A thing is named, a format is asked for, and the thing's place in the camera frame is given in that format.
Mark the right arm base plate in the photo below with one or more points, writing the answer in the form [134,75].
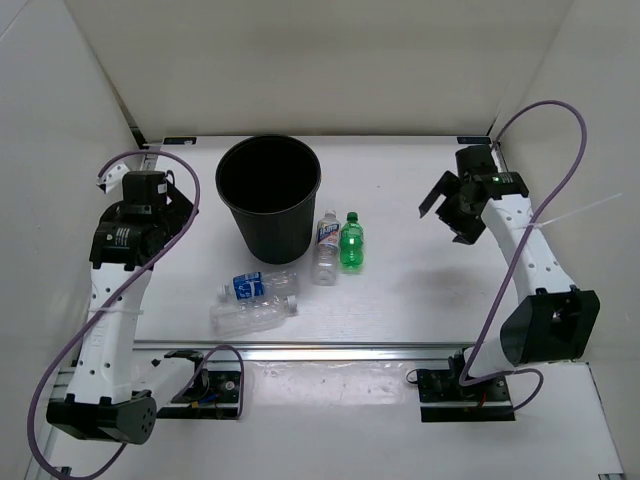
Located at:
[444,400]

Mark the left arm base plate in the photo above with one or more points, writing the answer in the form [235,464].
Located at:
[217,393]

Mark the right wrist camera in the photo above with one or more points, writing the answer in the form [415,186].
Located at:
[475,160]

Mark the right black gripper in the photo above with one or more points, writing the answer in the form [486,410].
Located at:
[467,230]

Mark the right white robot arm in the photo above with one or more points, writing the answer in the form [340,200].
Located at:
[554,318]

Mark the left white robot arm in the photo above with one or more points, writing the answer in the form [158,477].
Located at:
[103,401]

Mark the black plastic bin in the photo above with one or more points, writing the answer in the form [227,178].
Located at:
[269,183]

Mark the white zip tie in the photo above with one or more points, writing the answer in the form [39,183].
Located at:
[540,225]

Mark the clear unlabelled plastic bottle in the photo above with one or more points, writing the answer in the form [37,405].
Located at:
[244,318]

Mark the clear bottle blue label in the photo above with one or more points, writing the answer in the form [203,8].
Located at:
[259,285]

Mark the green plastic bottle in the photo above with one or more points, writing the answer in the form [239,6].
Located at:
[351,244]

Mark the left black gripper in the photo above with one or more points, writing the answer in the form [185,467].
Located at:
[177,208]

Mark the clear bottle orange-blue label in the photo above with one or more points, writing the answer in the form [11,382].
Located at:
[326,250]

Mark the aluminium table rail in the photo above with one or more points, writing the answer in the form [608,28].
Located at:
[281,351]

